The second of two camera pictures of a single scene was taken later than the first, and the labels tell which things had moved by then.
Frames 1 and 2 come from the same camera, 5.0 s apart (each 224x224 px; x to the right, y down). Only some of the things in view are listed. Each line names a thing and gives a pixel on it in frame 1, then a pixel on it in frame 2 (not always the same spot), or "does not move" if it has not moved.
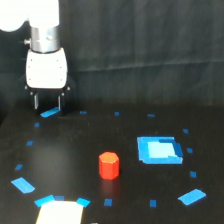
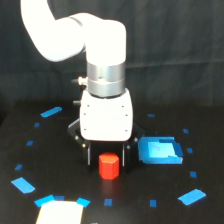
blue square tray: (160, 150) does not move
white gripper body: (46, 73) -> (106, 118)
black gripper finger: (36, 101) -> (89, 155)
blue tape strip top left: (50, 112) does not move
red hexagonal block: (108, 163) does not move
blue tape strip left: (23, 185) does not move
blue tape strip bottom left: (44, 200) does not move
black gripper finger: (61, 102) -> (126, 156)
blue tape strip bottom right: (192, 196) does not move
